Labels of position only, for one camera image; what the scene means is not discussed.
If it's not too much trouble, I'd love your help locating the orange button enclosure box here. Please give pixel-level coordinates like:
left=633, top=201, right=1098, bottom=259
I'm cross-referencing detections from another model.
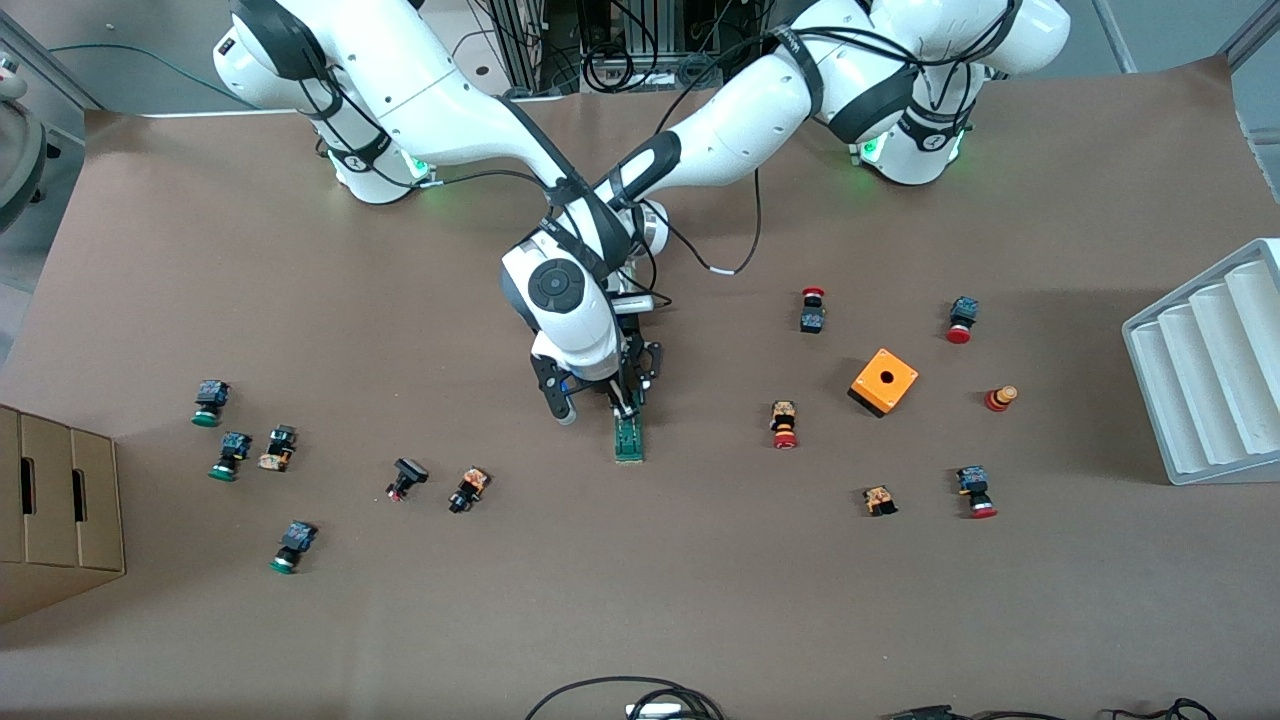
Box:
left=847, top=347, right=920, bottom=419

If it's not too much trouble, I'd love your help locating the black arm cable white tag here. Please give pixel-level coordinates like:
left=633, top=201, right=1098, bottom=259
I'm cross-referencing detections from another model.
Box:
left=640, top=165, right=766, bottom=276

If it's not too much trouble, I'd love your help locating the green circuit board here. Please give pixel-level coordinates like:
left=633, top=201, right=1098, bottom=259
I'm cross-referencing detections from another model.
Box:
left=612, top=395, right=647, bottom=464

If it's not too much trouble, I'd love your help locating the black square pushbutton red block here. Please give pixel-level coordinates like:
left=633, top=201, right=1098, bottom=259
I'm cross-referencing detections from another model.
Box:
left=385, top=457, right=431, bottom=502

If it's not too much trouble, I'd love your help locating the white slotted tray rack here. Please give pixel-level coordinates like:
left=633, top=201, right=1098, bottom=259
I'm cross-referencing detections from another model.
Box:
left=1121, top=238, right=1280, bottom=487

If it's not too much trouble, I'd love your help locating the brown cardboard box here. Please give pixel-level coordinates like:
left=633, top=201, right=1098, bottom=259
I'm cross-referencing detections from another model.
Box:
left=0, top=404, right=127, bottom=626

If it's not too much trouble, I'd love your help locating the grey round machine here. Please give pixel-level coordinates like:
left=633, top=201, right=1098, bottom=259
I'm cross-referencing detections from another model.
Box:
left=0, top=50, right=49, bottom=236

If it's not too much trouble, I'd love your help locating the aluminium frame post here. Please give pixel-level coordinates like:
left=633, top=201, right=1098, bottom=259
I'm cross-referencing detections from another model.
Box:
left=495, top=0, right=549, bottom=93

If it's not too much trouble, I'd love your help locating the black tangled cable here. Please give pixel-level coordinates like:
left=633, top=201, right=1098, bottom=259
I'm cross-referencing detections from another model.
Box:
left=1095, top=697, right=1219, bottom=720

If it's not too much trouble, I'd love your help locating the green mushroom pushbutton switch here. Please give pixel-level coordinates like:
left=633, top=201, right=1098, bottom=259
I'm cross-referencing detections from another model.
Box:
left=268, top=520, right=319, bottom=576
left=208, top=431, right=253, bottom=483
left=191, top=379, right=232, bottom=429

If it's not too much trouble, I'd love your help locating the green cable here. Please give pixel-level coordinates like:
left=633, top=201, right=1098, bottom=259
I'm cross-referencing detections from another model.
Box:
left=45, top=42, right=241, bottom=111

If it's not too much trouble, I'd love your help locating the black cable bundle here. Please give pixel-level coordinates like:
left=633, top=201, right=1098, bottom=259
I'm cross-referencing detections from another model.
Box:
left=440, top=0, right=791, bottom=101

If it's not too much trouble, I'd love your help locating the grey metal frame post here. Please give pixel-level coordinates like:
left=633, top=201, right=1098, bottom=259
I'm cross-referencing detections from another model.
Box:
left=1225, top=0, right=1280, bottom=201

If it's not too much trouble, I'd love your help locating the black looped cable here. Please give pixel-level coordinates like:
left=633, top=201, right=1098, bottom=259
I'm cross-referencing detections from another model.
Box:
left=524, top=676, right=725, bottom=720

